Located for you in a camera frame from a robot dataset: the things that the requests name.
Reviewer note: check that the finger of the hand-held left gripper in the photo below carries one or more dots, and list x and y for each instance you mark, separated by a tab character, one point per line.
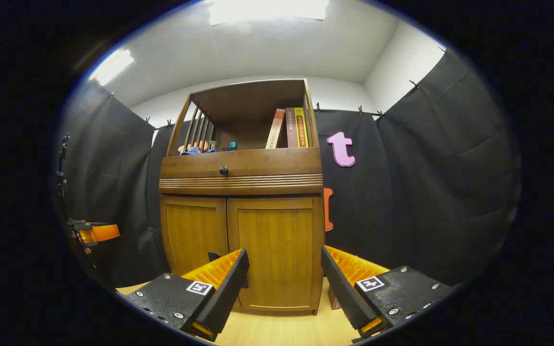
106	233

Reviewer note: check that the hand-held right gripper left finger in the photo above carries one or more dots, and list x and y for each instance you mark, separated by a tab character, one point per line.
229	288

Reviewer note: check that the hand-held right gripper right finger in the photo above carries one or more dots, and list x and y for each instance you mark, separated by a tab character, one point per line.
344	293

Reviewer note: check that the wooden shoe cabinet door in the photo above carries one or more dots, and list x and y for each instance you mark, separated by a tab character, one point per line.
190	230
277	240

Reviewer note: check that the wooden double-door shoe cabinet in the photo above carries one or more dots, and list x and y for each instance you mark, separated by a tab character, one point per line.
248	103

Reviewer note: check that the wooden cabinet drawer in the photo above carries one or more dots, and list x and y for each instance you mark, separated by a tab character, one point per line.
267	168

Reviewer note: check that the black backdrop cloth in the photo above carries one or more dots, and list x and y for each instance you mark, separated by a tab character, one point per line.
426	182

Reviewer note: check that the small ceiling light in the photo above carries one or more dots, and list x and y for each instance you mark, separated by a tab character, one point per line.
112	66

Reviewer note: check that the dark red book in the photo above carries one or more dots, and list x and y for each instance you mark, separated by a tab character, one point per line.
290	129

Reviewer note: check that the large ceiling light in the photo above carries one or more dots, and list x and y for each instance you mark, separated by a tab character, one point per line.
267	9

